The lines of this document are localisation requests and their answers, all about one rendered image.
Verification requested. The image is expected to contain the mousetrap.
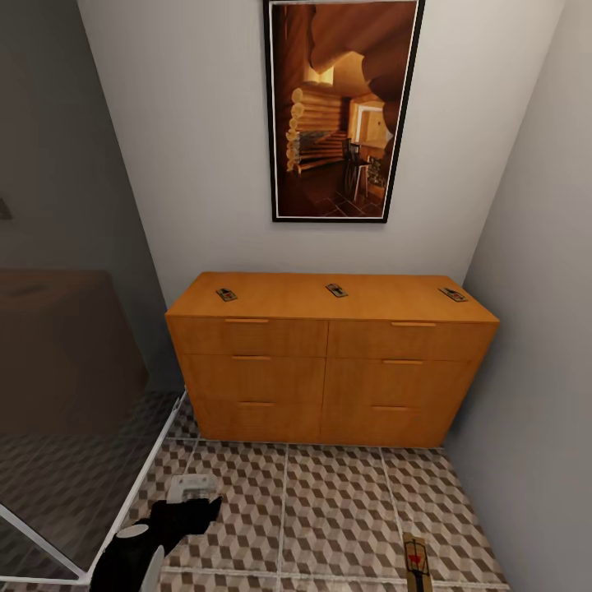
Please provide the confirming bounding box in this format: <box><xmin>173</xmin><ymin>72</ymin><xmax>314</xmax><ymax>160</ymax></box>
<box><xmin>216</xmin><ymin>288</ymin><xmax>238</xmax><ymax>302</ymax></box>
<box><xmin>326</xmin><ymin>284</ymin><xmax>349</xmax><ymax>298</ymax></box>
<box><xmin>439</xmin><ymin>288</ymin><xmax>468</xmax><ymax>303</ymax></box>
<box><xmin>403</xmin><ymin>534</ymin><xmax>432</xmax><ymax>592</ymax></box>

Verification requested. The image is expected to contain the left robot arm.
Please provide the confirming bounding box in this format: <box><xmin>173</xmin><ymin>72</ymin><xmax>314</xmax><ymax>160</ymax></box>
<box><xmin>90</xmin><ymin>474</ymin><xmax>222</xmax><ymax>592</ymax></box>

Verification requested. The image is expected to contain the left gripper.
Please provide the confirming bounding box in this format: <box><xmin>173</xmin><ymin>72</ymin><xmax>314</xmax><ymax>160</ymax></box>
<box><xmin>150</xmin><ymin>496</ymin><xmax>222</xmax><ymax>546</ymax></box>

